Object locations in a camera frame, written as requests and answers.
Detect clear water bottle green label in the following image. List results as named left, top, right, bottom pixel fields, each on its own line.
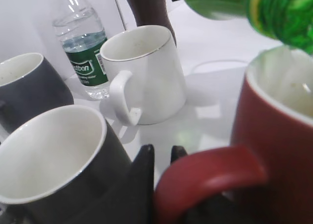
left=50, top=0, right=109, bottom=100

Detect dark red ceramic mug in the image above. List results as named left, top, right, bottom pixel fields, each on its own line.
left=154, top=45, right=313, bottom=224

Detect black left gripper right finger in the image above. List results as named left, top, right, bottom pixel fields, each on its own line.
left=170, top=145, right=235, bottom=224

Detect rear black ceramic mug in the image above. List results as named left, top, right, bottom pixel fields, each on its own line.
left=0, top=53, right=74, bottom=134

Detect white ceramic mug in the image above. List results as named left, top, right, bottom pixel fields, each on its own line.
left=100, top=25, right=186, bottom=126

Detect green plastic soda bottle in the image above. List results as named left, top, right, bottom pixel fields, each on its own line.
left=184, top=0, right=313, bottom=55

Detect black ceramic mug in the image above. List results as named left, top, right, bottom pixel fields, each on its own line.
left=0, top=105, right=131, bottom=224
left=0, top=53, right=74, bottom=134

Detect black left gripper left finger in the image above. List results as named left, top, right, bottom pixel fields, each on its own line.
left=80, top=144, right=155, bottom=224

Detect dark cola bottle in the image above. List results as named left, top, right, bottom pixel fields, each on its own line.
left=127, top=0, right=177, bottom=42

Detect front black ceramic mug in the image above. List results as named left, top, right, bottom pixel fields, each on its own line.
left=0, top=105, right=131, bottom=224

